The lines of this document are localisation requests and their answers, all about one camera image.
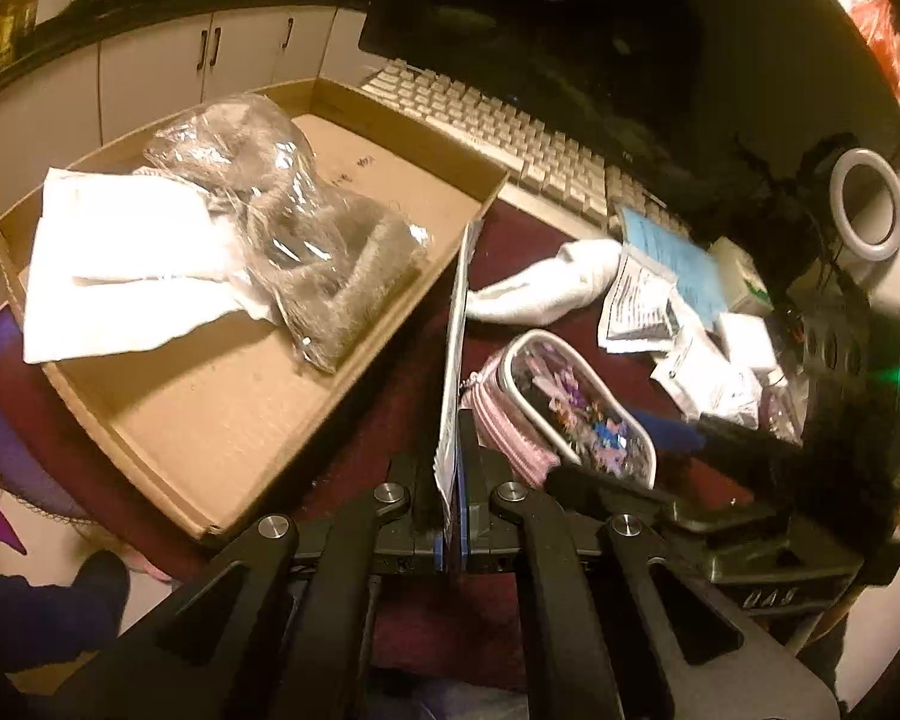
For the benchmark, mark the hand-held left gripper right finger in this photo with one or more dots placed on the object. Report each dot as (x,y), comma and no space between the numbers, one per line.
(471,510)

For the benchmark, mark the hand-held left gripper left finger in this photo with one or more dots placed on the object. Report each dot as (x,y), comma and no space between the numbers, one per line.
(429,510)

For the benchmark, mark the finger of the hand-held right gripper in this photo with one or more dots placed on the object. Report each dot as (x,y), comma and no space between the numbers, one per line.
(667,427)
(607,487)

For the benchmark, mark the white plastic packet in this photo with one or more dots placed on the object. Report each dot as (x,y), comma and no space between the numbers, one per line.
(709,382)

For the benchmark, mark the pink clear pencil case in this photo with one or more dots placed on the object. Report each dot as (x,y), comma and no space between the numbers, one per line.
(555,390)

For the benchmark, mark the white sock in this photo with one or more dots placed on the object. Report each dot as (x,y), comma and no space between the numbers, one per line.
(547,285)

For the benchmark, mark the cardboard box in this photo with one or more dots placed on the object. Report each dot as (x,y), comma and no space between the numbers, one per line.
(232,405)

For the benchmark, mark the white foam block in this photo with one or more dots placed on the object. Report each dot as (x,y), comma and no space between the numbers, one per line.
(746,337)

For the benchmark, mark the dark red table cloth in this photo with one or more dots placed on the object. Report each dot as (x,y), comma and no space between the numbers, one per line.
(412,390)

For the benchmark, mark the printed paper leaflet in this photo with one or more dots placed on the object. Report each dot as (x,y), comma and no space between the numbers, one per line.
(637,300)

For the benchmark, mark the light blue booklet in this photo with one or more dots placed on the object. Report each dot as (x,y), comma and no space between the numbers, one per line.
(682,262)

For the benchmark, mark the green and white carton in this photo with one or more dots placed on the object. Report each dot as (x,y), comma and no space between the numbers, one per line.
(735,274)

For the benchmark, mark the plastic bag with grey plush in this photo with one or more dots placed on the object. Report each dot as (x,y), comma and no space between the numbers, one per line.
(307,240)

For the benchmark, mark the beige computer keyboard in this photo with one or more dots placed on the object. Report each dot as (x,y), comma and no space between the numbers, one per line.
(480,120)

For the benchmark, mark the orange mesh bag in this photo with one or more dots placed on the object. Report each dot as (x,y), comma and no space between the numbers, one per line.
(881,30)

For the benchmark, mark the white folded cloth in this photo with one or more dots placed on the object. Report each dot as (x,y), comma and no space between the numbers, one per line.
(112,277)

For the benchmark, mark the black computer monitor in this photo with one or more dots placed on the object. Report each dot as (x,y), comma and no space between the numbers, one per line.
(607,37)

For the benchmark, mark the person's leg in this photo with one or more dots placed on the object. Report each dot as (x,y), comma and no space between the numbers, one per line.
(45,615)

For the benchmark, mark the purple round stool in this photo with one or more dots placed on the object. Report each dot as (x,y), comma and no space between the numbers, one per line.
(15,420)

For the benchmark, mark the white kitchen cabinet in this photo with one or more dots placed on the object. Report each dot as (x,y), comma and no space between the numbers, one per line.
(150,75)

